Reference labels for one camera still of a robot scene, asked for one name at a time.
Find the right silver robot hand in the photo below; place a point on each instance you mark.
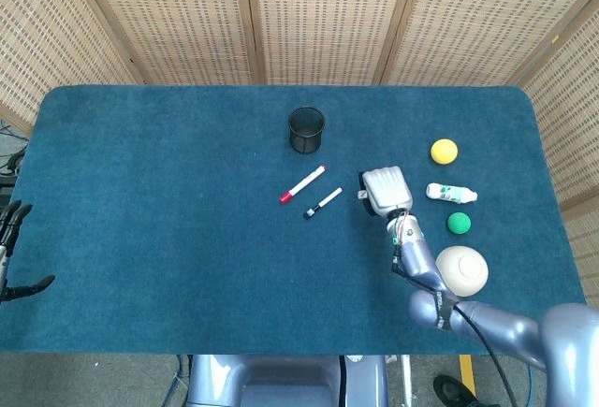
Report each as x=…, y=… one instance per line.
x=386, y=189

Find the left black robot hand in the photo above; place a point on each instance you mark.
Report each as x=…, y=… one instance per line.
x=10, y=238

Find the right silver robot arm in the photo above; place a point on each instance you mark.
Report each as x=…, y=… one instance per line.
x=468, y=304

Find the white green labelled bottle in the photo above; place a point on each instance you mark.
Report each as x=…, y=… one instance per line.
x=450, y=193

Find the black capped white marker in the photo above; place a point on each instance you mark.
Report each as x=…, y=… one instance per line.
x=323, y=203

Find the yellow foam ball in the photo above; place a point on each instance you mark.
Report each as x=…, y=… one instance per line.
x=444, y=151

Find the green foam ball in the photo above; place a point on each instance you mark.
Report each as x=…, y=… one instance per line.
x=459, y=222

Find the red capped white marker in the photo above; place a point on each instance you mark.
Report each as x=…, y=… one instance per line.
x=303, y=184

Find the black mesh pen cup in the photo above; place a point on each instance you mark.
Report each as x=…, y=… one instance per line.
x=306, y=129

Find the beige upturned bowl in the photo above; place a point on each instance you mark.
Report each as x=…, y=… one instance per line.
x=465, y=270

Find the blue felt table mat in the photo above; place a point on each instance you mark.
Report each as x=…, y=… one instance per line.
x=187, y=238

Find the woven bamboo folding screen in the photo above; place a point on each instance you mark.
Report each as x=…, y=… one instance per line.
x=299, y=18

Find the yellow floor tape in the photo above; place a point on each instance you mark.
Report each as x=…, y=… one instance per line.
x=466, y=368

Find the black shoe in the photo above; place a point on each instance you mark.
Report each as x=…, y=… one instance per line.
x=453, y=392

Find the silver robot torso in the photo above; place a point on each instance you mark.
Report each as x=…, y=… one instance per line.
x=267, y=381

